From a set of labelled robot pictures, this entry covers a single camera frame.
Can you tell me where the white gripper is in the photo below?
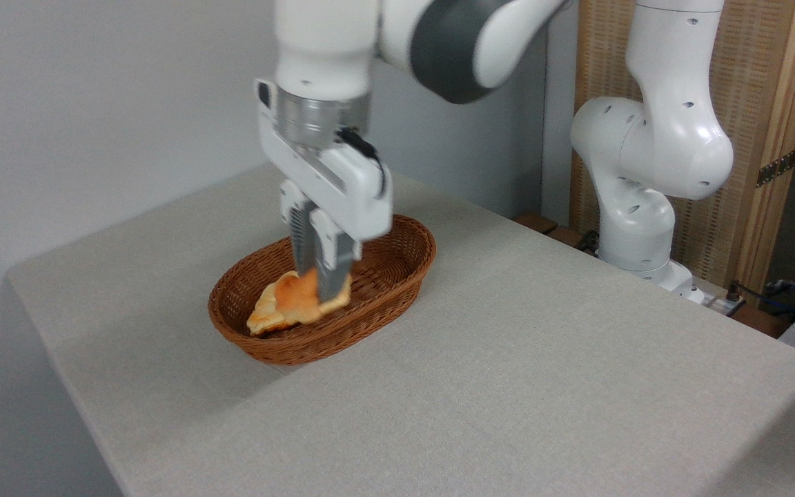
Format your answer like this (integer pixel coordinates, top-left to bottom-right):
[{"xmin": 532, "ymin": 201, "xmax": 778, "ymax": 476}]
[{"xmin": 254, "ymin": 78, "xmax": 394, "ymax": 304}]

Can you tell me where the round orange bread roll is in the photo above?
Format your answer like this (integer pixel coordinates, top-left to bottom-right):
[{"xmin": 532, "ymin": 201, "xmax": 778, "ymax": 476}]
[{"xmin": 275, "ymin": 268, "xmax": 353, "ymax": 326}]

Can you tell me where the brown wicker oval basket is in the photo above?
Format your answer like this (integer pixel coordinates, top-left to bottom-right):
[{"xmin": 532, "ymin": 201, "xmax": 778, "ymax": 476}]
[{"xmin": 208, "ymin": 213, "xmax": 438, "ymax": 366}]

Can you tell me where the flat pale bread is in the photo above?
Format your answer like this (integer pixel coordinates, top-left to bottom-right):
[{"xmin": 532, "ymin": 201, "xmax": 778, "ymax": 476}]
[{"xmin": 246, "ymin": 271, "xmax": 300, "ymax": 337}]

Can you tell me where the grey tablecloth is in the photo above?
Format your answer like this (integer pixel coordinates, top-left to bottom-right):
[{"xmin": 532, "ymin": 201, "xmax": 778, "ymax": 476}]
[{"xmin": 6, "ymin": 157, "xmax": 795, "ymax": 497}]

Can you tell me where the dark metal screen hinge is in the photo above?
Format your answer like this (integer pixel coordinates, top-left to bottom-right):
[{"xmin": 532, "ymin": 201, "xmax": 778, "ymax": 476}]
[{"xmin": 756, "ymin": 148, "xmax": 795, "ymax": 189}]

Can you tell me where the wooden woven folding screen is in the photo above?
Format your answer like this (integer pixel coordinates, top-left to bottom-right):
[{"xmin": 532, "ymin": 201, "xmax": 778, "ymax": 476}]
[{"xmin": 569, "ymin": 0, "xmax": 795, "ymax": 299}]

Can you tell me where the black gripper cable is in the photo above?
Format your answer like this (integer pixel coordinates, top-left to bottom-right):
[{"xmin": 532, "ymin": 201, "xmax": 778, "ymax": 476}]
[{"xmin": 335, "ymin": 126, "xmax": 389, "ymax": 199}]

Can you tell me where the black power cable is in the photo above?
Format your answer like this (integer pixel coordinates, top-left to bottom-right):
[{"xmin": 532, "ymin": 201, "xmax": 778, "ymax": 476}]
[{"xmin": 726, "ymin": 279, "xmax": 795, "ymax": 325}]

